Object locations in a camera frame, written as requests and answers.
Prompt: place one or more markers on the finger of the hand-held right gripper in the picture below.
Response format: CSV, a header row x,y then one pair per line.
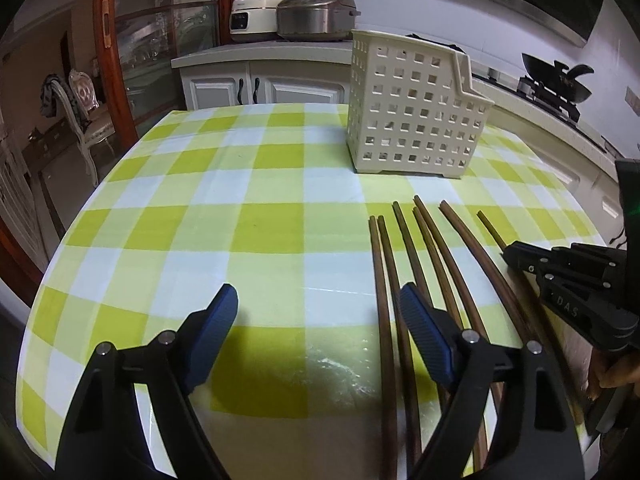
x,y
565,305
595,265

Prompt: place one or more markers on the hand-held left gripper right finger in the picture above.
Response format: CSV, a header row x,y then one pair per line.
x,y
422,325

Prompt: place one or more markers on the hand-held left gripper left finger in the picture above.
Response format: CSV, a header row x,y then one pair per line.
x,y
220,320

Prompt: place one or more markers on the row of wooden chopsticks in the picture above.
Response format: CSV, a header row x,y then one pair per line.
x,y
388,435

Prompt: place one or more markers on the white perforated plastic basket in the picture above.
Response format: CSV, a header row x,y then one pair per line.
x,y
400,110

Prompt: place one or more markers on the person's right hand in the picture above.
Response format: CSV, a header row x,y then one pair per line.
x,y
617,372

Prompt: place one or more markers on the green white checkered tablecloth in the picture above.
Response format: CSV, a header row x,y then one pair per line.
x,y
250,185

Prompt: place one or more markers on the black wok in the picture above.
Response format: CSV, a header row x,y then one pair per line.
x,y
555,77

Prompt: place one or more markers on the white kitchen base cabinet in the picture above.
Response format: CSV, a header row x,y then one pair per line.
x,y
295,92

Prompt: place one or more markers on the white ornate dining chair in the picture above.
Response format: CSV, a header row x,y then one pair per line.
x,y
75,125

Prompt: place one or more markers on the dark cloth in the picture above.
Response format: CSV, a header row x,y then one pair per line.
x,y
50,95

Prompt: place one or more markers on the red wooden glass sliding door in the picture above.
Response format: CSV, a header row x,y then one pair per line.
x,y
107,60

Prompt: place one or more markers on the white rice cooker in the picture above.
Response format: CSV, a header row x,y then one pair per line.
x,y
252,17

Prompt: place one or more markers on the silver rice cooker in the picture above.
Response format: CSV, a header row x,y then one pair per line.
x,y
315,17

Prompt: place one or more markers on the small wall socket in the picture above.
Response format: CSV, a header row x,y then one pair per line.
x,y
630,97

